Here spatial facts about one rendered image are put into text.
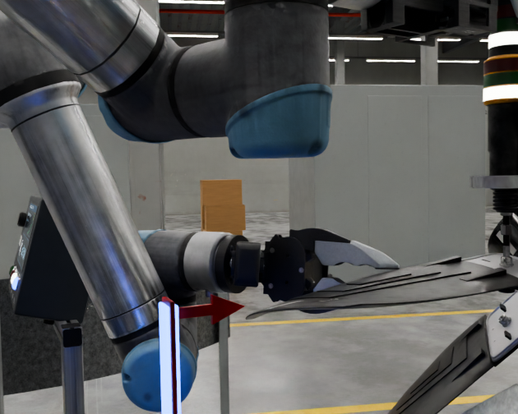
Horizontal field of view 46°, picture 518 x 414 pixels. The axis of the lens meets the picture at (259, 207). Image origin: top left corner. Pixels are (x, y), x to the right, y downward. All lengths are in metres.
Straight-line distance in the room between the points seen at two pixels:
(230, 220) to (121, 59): 8.16
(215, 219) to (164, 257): 7.85
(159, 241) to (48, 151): 0.20
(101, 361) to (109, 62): 1.97
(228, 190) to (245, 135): 8.18
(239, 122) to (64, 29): 0.14
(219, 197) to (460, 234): 3.33
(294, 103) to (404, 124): 6.57
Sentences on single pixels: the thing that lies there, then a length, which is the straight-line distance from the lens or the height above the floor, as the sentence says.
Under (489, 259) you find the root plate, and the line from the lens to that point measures 0.68.
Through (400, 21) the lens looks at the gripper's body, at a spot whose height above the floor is 1.41.
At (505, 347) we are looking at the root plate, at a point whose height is 1.09.
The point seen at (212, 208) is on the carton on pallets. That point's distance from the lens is 8.59.
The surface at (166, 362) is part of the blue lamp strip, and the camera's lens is 0.48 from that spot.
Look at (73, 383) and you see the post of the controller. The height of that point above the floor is 0.97.
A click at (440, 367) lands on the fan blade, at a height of 1.04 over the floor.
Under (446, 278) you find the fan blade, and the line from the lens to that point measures 0.59.
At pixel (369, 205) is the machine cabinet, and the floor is 0.93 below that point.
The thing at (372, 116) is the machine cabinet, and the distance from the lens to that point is 6.85.
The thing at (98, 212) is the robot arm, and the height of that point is 1.25.
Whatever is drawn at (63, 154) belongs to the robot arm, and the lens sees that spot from 0.65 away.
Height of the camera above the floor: 1.29
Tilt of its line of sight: 3 degrees down
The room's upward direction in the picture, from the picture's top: 1 degrees counter-clockwise
